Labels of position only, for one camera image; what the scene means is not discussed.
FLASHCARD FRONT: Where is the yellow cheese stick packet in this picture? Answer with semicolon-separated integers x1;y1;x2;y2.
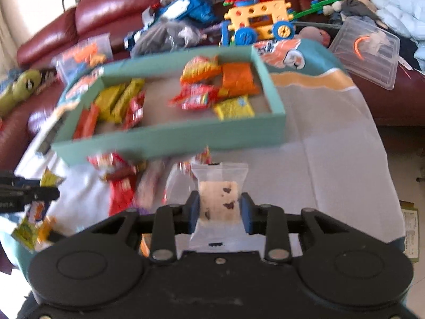
110;78;145;124

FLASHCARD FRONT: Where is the yellow green cartoon packet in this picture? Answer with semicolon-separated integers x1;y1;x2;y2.
11;217;43;252

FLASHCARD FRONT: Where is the blue white toy robot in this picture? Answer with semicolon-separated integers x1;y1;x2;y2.
124;0;222;51

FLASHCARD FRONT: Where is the orange red chips bag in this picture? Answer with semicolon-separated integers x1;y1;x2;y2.
179;56;222;84

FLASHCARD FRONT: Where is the clear plastic lid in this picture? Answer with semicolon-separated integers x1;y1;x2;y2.
329;16;400;91

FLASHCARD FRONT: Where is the yellow snack packet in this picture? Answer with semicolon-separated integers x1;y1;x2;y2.
94;83;126;121

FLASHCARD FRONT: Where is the hello kitty candy packet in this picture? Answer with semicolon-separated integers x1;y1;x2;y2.
178;145;212;177

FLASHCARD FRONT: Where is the dark red leather sofa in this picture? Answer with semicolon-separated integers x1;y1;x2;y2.
1;0;424;170

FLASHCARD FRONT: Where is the dark red gold packet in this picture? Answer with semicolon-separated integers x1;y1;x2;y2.
87;151;138;182

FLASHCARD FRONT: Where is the dark red candy bag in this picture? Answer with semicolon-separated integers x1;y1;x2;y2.
122;91;146;130

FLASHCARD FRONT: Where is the green cardboard box on floor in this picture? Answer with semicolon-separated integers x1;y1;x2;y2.
400;201;420;263

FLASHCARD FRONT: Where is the small yellow candy packet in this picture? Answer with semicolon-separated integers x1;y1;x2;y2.
212;95;255;120

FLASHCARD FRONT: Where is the green plush toy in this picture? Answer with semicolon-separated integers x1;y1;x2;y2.
0;69;42;118

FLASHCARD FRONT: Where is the clear bin of toys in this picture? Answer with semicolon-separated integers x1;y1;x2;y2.
51;33;113;83

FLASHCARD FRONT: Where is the red bb snack packet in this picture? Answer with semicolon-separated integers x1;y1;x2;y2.
109;175;137;216

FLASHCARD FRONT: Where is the pink plush toy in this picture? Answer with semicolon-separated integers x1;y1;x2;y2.
297;26;331;48

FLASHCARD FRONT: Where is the dark clothes plastic bag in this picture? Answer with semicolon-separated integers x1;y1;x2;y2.
124;20;204;58

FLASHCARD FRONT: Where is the orange wafer snack packet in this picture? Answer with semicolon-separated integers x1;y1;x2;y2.
219;62;261;98

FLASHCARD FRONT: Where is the teal cardboard box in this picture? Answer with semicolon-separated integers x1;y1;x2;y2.
52;46;286;166

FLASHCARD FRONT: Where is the light blue down jacket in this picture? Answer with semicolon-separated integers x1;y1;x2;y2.
370;0;424;72

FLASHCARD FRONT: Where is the yellow blue toy vehicle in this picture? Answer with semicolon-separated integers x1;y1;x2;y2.
220;0;295;46

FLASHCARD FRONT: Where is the clear packet nougat bar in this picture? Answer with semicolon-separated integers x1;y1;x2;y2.
189;163;249;253

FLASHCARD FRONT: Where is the rainbow red candy bag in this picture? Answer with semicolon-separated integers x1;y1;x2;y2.
168;83;219;110

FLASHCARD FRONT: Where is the red foil snack packet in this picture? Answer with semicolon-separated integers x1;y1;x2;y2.
73;103;100;140

